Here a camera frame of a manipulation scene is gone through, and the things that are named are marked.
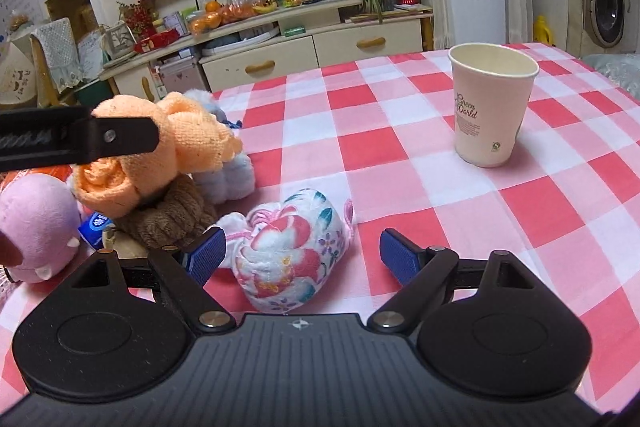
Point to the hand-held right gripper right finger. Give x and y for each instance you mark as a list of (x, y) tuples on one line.
[(397, 254)]

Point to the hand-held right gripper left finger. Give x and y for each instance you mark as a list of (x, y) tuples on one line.
[(205, 254)]

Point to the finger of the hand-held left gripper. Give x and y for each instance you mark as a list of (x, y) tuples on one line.
[(120, 136)]

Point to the orange towel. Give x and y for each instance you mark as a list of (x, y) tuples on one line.
[(200, 142)]

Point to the floral cloth pouch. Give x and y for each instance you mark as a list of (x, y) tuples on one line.
[(290, 252)]

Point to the dark green bin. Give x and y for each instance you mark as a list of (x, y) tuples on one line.
[(95, 93)]

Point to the light blue rolled towel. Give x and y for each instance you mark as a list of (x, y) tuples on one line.
[(230, 182)]

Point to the pink storage case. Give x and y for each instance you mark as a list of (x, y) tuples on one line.
[(180, 74)]

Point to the white paper document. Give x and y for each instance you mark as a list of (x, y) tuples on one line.
[(91, 54)]

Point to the blue tissue packet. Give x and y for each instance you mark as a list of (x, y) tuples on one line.
[(92, 227)]

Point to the red snack packet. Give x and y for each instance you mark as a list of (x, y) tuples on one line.
[(157, 41)]

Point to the white lace cloth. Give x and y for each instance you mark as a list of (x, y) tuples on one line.
[(57, 49)]

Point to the red checkered tablecloth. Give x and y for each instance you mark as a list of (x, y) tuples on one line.
[(375, 147)]

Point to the wooden chair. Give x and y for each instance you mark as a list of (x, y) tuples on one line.
[(37, 57)]

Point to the pink plush toy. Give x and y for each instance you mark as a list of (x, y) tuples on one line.
[(35, 217)]

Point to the beige tote bag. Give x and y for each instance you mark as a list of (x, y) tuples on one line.
[(15, 77)]

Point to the red berry branches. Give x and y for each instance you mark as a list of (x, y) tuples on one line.
[(137, 14)]

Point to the white round tray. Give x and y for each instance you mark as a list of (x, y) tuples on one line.
[(240, 41)]

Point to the bag of oranges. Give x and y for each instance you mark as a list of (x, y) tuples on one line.
[(220, 17)]

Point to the beige paper cup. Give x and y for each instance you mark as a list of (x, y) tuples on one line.
[(487, 117)]

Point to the cream television cabinet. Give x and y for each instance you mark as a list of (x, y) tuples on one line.
[(285, 57)]

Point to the bananas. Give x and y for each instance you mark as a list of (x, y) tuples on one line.
[(265, 8)]

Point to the small green box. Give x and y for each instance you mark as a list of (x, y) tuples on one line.
[(294, 32)]

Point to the yellow detergent bottle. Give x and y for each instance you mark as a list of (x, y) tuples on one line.
[(544, 32)]

